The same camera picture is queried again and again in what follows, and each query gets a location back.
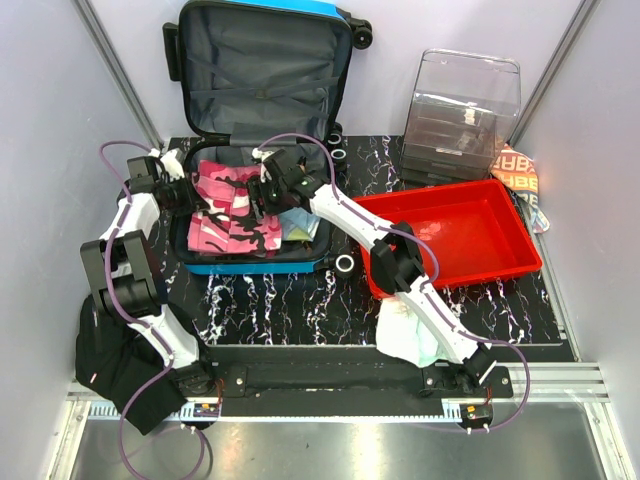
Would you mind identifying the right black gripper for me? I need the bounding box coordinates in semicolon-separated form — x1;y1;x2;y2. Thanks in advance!
244;177;291;222

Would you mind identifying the pink camouflage garment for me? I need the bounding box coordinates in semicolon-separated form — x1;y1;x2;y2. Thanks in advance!
187;160;282;256

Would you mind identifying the blue hard-shell suitcase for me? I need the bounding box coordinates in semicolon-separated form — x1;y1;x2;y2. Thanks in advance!
162;0;375;276

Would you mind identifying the red plastic tray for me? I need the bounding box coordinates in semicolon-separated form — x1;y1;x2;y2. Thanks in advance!
354;179;543;289

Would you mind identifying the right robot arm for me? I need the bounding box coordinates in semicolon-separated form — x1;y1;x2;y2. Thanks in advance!
248;148;496;397

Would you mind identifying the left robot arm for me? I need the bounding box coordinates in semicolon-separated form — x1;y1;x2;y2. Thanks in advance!
80;150;216;396

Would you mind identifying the light blue t-shirt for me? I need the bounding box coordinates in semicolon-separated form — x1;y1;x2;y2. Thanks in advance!
278;208;320;242

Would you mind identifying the black marble pattern mat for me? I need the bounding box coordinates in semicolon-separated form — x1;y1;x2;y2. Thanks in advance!
144;133;576;362

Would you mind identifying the black cloth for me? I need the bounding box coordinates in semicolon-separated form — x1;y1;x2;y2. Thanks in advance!
74;296;186;435

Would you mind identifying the white mint cloth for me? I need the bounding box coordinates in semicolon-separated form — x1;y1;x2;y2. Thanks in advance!
375;297;445;368

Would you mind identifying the clear plastic drawer organizer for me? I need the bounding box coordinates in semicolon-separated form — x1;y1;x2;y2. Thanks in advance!
399;49;521;186

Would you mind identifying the orange white printed bag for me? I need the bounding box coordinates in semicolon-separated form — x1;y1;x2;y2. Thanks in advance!
490;144;551;234

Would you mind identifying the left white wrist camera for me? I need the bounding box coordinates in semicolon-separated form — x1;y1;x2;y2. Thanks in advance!
159;149;185;181

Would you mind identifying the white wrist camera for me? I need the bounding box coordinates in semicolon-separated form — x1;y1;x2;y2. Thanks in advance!
252;148;273;183
159;149;185;181

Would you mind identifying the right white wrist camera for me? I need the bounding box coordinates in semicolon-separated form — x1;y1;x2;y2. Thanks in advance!
252;148;273;183

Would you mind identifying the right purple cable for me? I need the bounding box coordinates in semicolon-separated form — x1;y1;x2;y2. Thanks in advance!
257;133;532;434

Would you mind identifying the purple cable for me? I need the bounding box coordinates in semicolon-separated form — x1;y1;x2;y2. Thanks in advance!
257;133;532;434
99;140;214;480

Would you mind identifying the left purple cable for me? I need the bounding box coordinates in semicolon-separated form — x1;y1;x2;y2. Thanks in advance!
99;140;214;480

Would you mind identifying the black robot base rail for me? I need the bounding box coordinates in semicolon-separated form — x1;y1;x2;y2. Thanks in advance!
206;345;514;422

